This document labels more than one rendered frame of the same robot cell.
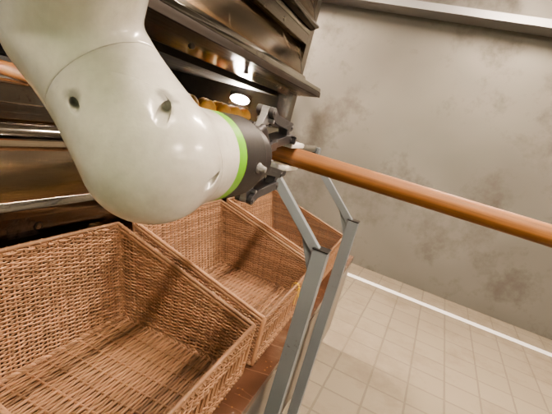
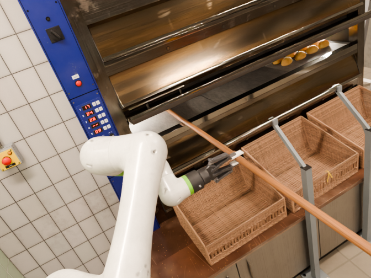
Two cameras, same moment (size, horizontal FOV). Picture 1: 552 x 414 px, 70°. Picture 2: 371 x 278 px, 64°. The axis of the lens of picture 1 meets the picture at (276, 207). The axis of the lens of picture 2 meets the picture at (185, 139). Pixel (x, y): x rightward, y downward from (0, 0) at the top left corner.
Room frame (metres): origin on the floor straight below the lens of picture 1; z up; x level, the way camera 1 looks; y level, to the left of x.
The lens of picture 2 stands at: (-0.18, -0.82, 2.00)
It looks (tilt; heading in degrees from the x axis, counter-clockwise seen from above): 29 degrees down; 55
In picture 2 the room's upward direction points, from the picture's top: 18 degrees counter-clockwise
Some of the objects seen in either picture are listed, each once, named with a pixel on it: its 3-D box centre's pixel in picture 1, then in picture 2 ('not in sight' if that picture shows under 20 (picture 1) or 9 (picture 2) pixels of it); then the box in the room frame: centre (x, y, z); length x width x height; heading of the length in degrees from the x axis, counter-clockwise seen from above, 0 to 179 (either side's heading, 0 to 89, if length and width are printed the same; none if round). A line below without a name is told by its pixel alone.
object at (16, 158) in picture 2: not in sight; (7, 156); (-0.09, 0.78, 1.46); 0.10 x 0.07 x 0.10; 162
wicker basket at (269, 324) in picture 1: (232, 264); (297, 159); (1.29, 0.09, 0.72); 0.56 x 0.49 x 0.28; 163
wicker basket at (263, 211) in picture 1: (287, 233); (360, 122); (1.85, -0.09, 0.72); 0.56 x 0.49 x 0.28; 162
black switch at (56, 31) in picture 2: not in sight; (53, 29); (0.33, 0.63, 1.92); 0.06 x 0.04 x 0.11; 162
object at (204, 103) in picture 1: (183, 98); (282, 48); (2.04, 0.59, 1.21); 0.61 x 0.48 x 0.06; 72
